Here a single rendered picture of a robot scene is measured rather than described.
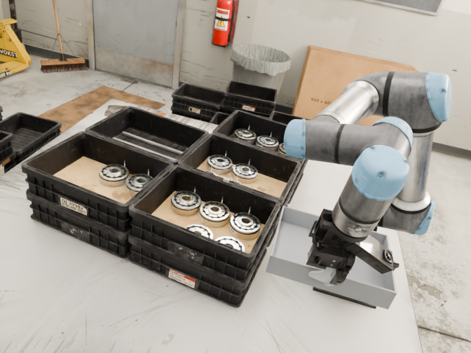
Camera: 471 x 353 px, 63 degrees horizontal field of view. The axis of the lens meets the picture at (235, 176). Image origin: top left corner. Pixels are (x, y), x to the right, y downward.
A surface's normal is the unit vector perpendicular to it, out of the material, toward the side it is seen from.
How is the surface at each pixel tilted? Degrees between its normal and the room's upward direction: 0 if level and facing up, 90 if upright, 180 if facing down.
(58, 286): 0
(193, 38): 90
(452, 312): 0
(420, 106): 99
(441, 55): 90
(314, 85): 78
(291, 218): 88
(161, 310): 0
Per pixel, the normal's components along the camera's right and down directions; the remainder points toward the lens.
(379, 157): 0.11, -0.67
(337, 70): -0.19, 0.38
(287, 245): 0.16, -0.84
